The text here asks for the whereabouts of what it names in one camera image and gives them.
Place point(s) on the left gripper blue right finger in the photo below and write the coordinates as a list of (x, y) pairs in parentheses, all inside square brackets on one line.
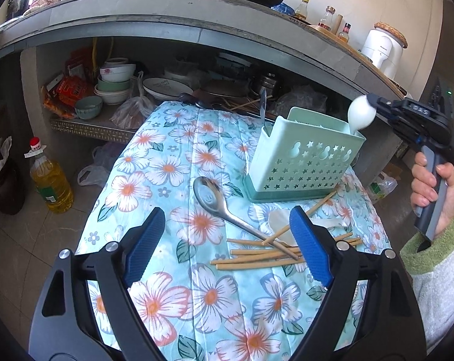
[(390, 324)]

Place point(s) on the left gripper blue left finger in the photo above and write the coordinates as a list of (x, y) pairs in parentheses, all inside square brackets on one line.
[(64, 325)]

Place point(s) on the beige plastic ladle spoon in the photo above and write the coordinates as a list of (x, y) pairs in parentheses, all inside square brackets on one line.
[(360, 114)]

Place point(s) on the large steel spoon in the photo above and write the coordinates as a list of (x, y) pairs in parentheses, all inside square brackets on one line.
[(227, 206)]

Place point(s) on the green terry sleeve forearm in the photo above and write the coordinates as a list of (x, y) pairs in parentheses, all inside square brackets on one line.
[(432, 273)]

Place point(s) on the person's right hand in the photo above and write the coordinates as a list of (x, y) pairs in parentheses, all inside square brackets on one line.
[(423, 187)]

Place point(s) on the wooden chopstick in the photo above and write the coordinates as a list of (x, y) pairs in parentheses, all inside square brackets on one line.
[(259, 258), (243, 250), (299, 216), (259, 243), (257, 265)]

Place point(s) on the green perforated utensil holder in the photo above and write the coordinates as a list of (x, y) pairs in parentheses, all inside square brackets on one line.
[(299, 157)]

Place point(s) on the yellow oil bottle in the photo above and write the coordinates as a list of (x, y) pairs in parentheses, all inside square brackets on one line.
[(49, 178)]

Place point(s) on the floral turquoise tablecloth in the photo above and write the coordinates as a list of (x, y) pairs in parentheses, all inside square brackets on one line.
[(191, 309)]

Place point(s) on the teal small bowl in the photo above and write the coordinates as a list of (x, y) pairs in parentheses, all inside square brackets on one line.
[(88, 107)]

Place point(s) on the stack of ceramic bowls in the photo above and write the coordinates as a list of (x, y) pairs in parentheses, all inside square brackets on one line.
[(114, 80)]

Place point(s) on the white plate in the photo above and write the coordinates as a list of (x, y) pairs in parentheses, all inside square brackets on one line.
[(165, 89)]

